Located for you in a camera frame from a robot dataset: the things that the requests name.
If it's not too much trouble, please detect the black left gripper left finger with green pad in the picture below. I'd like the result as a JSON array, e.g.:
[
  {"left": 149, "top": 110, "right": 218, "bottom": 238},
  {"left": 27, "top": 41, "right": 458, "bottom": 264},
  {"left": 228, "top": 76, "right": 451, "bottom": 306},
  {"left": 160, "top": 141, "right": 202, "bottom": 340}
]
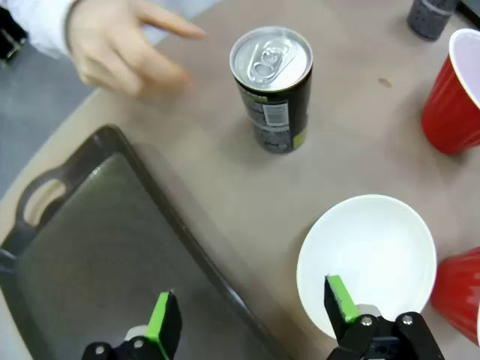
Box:
[{"left": 82, "top": 288, "right": 183, "bottom": 360}]

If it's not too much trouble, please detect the white bowl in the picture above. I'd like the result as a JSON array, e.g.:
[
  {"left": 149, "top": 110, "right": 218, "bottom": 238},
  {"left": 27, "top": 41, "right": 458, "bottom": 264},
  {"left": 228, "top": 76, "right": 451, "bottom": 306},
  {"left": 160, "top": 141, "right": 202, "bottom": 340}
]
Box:
[{"left": 295, "top": 193, "right": 438, "bottom": 341}]

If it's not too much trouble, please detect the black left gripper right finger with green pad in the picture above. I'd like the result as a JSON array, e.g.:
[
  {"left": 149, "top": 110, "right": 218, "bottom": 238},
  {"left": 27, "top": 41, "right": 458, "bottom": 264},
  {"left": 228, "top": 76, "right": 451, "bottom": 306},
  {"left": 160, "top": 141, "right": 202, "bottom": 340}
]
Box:
[{"left": 324, "top": 274, "right": 446, "bottom": 360}]

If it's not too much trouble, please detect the red plastic cup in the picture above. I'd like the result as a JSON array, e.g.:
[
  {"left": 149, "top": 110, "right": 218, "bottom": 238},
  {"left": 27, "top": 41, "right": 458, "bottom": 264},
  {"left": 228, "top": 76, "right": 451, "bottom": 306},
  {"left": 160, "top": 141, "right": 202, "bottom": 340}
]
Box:
[
  {"left": 420, "top": 28, "right": 480, "bottom": 156},
  {"left": 430, "top": 246, "right": 480, "bottom": 347}
]

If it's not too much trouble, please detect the person's right hand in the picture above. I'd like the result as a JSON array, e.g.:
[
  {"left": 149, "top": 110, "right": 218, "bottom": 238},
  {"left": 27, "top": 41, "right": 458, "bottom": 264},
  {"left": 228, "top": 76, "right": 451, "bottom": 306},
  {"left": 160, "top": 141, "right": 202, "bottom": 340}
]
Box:
[{"left": 67, "top": 0, "right": 209, "bottom": 103}]

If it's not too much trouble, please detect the black and green drink can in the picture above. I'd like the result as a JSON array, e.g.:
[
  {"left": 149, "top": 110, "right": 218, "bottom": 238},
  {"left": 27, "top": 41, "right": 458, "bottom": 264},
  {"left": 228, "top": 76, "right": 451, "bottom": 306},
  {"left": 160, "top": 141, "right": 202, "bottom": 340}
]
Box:
[{"left": 229, "top": 25, "right": 314, "bottom": 154}]

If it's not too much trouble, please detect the person's right forearm white sleeve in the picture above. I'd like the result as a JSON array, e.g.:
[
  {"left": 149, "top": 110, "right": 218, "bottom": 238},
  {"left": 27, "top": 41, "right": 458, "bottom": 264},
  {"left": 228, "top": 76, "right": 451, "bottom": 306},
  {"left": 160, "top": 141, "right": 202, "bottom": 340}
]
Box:
[{"left": 14, "top": 0, "right": 82, "bottom": 61}]

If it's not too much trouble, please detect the brown plastic tray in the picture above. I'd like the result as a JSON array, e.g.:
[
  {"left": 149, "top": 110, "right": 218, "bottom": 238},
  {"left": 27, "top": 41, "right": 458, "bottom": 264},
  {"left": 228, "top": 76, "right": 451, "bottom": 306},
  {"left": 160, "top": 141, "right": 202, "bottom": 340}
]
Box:
[{"left": 0, "top": 124, "right": 290, "bottom": 360}]

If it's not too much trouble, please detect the dark blue speckled drink can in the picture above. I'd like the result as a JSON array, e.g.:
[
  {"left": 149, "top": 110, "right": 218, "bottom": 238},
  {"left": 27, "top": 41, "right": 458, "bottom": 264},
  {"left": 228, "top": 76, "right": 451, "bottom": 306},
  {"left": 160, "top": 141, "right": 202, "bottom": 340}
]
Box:
[{"left": 406, "top": 0, "right": 459, "bottom": 41}]

